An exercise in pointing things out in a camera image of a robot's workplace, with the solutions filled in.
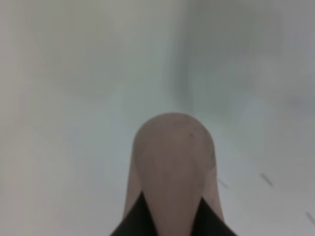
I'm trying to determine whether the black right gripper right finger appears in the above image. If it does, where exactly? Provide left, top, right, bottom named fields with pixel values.
left=191, top=198, right=237, bottom=236

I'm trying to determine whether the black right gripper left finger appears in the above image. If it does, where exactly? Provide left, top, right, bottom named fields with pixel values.
left=111, top=192, right=157, bottom=236

